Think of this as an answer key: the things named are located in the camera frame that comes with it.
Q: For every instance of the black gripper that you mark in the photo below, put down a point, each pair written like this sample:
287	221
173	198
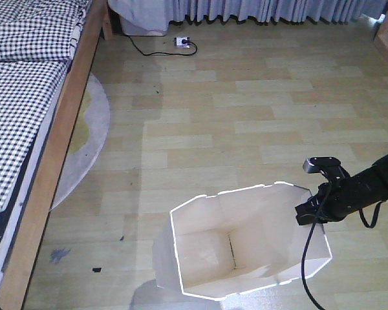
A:
330	204

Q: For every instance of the white plastic trash bin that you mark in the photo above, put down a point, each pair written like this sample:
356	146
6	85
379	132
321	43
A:
238	241

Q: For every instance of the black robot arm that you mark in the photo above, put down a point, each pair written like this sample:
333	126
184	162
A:
369	186

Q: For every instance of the floor power outlet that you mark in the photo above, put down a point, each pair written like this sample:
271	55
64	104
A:
182	42

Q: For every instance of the round grey rug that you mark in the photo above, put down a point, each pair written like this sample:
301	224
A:
87	141

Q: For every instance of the grey pleated curtain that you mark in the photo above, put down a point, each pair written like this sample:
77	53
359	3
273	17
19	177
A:
152	18

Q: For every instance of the checkered bed sheet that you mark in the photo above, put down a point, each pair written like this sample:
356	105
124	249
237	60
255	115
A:
27	88

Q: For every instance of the checkered pillow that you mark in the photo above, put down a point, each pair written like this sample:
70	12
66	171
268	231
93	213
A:
41	30

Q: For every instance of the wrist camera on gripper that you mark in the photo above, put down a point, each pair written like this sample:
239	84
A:
328	166

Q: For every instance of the wooden bed frame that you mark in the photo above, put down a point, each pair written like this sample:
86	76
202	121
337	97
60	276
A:
18	272

